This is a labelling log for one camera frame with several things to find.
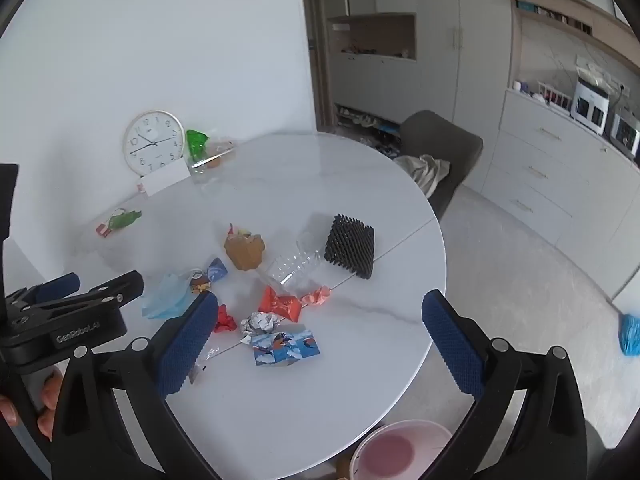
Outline crumpled silver foil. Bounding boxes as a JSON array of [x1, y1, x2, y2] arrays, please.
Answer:
[[239, 311, 282, 346]]

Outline white card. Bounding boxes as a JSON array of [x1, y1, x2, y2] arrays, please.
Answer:
[[141, 161, 192, 196]]

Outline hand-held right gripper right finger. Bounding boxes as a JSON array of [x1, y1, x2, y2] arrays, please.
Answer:
[[400, 289, 590, 480]]

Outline green snack packet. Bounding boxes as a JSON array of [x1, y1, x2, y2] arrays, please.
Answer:
[[96, 209, 143, 237]]

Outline grey chair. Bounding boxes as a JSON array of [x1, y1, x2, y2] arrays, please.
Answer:
[[400, 110, 484, 221]]

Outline blue patterned box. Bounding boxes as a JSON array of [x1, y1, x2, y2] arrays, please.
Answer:
[[251, 330, 321, 368]]

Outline tall white wardrobe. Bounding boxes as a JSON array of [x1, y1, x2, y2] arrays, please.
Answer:
[[327, 0, 513, 136]]

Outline small crumpled red wrapper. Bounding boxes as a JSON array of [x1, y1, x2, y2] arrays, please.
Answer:
[[214, 304, 238, 334]]

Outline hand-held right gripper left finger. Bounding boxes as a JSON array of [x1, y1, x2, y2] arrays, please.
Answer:
[[50, 290, 236, 480]]

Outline person's left hand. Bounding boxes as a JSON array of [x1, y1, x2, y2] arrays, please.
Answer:
[[0, 367, 66, 438]]

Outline crumpled brown paper bag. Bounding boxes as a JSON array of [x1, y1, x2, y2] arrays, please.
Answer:
[[223, 232, 267, 272]]

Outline light blue plastic bag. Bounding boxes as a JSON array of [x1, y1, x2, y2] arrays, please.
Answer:
[[140, 272, 193, 321]]

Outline pile of shoes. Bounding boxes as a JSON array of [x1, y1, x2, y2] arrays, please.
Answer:
[[335, 105, 403, 157]]

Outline large white countertop appliance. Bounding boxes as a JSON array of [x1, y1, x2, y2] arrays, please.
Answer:
[[571, 78, 612, 134]]

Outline pink bin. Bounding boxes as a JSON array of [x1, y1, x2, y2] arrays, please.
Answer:
[[350, 420, 456, 480]]

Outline red plastic scrap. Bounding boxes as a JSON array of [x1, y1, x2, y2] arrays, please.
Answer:
[[300, 285, 333, 307]]

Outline round white wall clock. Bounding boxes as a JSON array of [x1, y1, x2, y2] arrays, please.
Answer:
[[123, 110, 186, 177]]

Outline small white countertop appliance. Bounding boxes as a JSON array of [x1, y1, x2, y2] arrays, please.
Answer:
[[609, 112, 640, 157]]

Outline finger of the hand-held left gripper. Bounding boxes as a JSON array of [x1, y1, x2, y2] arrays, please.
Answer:
[[15, 270, 146, 321], [7, 272, 82, 308]]

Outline clear plastic bottle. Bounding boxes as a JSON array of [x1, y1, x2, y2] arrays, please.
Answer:
[[257, 240, 322, 291]]

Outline white rack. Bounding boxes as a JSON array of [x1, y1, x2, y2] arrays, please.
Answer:
[[530, 80, 572, 109]]

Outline white drawer cabinet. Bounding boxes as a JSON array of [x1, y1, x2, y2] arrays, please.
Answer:
[[482, 89, 640, 301]]

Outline wooden wall shelf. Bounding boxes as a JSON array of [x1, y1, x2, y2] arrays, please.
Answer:
[[509, 0, 640, 68]]

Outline crumpled green plastic wrapper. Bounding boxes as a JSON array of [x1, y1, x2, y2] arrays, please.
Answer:
[[186, 129, 210, 161]]

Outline small clear plastic wrapper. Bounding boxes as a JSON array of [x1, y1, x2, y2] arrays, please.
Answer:
[[190, 345, 221, 386]]

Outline beige cloth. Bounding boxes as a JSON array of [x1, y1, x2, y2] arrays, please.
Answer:
[[395, 154, 451, 198]]

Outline black spiky foam block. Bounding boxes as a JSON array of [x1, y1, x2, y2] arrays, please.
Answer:
[[324, 214, 376, 281]]

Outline crumpled orange-red wrapper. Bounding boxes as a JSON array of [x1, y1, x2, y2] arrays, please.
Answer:
[[258, 285, 302, 322]]

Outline clear bag with snacks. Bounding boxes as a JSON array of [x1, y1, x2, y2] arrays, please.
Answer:
[[190, 139, 238, 181]]

